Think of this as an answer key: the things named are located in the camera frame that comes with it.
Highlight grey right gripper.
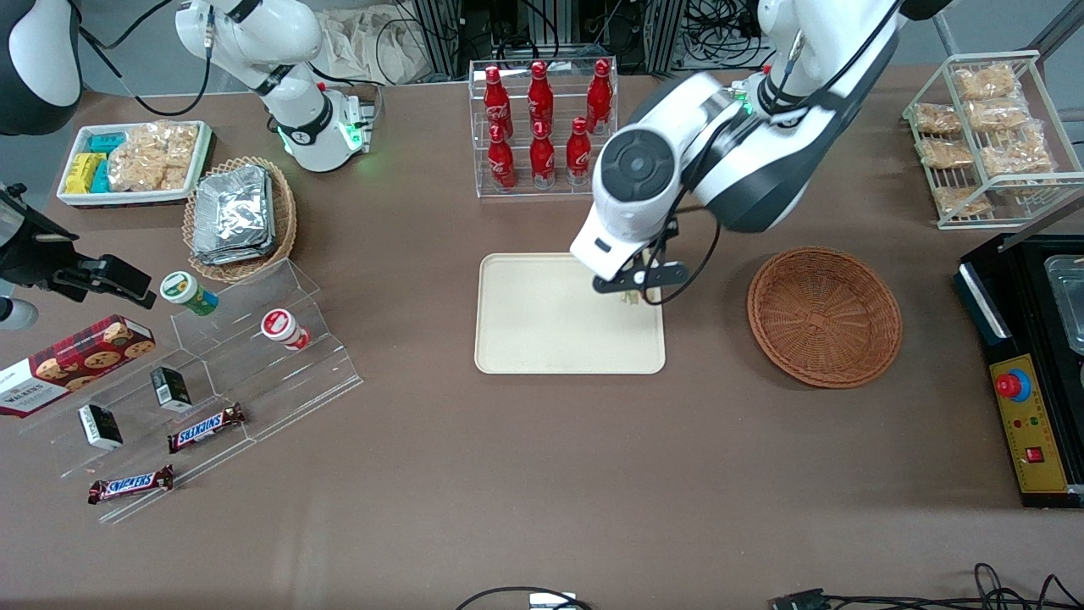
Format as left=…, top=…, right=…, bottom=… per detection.
left=338, top=91, right=380, bottom=157

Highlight cream plastic tray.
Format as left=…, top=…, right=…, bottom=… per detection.
left=473, top=252, right=667, bottom=376

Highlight oval brown wicker basket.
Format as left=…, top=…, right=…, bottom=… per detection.
left=181, top=156, right=298, bottom=284

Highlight round brown wicker basket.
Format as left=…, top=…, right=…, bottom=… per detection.
left=746, top=246, right=904, bottom=390

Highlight beige cloth bag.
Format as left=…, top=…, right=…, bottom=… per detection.
left=322, top=7, right=443, bottom=86

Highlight red cola bottle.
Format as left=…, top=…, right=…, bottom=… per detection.
left=565, top=116, right=593, bottom=188
left=529, top=120, right=557, bottom=191
left=527, top=60, right=556, bottom=134
left=484, top=65, right=512, bottom=138
left=488, top=124, right=517, bottom=192
left=586, top=58, right=614, bottom=134

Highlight clear acrylic bottle rack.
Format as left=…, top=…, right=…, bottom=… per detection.
left=467, top=57, right=620, bottom=200

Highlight silver foil packets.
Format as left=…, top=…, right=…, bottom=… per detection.
left=192, top=164, right=277, bottom=266

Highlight large clear snack bag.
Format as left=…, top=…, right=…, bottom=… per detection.
left=107, top=120, right=201, bottom=192

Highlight red lid snack cup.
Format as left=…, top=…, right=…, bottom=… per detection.
left=260, top=308, right=312, bottom=352

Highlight green lid snack cup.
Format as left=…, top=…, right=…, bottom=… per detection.
left=160, top=270, right=220, bottom=318

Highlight clear acrylic stepped display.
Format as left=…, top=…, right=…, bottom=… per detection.
left=24, top=258, right=364, bottom=525

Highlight white rectangular bin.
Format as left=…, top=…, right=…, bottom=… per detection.
left=57, top=119, right=213, bottom=209

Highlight clear bag of snacks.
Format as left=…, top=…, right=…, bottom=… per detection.
left=931, top=185, right=993, bottom=219
left=916, top=137, right=976, bottom=169
left=980, top=126, right=1057, bottom=180
left=912, top=103, right=964, bottom=136
left=954, top=64, right=1019, bottom=102
left=965, top=97, right=1031, bottom=133

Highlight small black box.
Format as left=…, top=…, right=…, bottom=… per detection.
left=150, top=365, right=194, bottom=414
left=78, top=403, right=124, bottom=452

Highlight black and white rounded device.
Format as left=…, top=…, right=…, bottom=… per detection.
left=0, top=0, right=84, bottom=137

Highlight black countertop appliance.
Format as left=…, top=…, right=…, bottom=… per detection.
left=954, top=227, right=1084, bottom=510

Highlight Snickers chocolate bar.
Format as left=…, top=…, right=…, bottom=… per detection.
left=87, top=464, right=175, bottom=506
left=167, top=402, right=247, bottom=455

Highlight red tartan cookie box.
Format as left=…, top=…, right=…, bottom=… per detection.
left=0, top=314, right=157, bottom=419

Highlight red emergency stop button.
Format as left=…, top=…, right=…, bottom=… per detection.
left=994, top=368, right=1033, bottom=404

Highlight metal pan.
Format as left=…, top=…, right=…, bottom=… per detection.
left=1043, top=253, right=1084, bottom=358

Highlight yellow control panel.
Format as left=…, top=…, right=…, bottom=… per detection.
left=988, top=353, right=1070, bottom=496

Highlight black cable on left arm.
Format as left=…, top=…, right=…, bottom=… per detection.
left=659, top=208, right=722, bottom=307

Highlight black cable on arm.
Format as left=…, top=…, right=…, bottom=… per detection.
left=659, top=208, right=722, bottom=307
left=76, top=0, right=214, bottom=118

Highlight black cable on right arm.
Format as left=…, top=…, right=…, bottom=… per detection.
left=76, top=0, right=214, bottom=118

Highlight tangled black cables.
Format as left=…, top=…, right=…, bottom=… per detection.
left=684, top=0, right=767, bottom=70

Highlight white wire rack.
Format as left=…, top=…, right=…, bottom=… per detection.
left=902, top=50, right=1084, bottom=231

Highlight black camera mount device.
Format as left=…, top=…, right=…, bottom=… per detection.
left=0, top=181, right=158, bottom=333

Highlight black looped cable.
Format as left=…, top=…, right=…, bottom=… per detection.
left=456, top=585, right=595, bottom=610

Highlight black cable with connector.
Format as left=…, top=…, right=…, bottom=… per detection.
left=770, top=563, right=1084, bottom=610

